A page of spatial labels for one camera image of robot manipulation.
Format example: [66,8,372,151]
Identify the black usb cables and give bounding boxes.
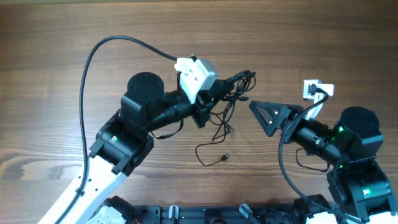
[195,70,257,167]

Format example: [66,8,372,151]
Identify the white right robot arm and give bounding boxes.
[249,100,397,223]

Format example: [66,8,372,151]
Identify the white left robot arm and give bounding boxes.
[40,72,237,223]

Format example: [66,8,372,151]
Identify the black right camera cable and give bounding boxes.
[277,88,368,224]

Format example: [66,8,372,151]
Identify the black camera cable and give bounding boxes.
[277,88,368,224]
[54,35,178,224]

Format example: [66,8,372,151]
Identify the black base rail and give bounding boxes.
[90,195,352,224]

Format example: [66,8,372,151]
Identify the black left camera cable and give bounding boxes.
[54,35,178,224]

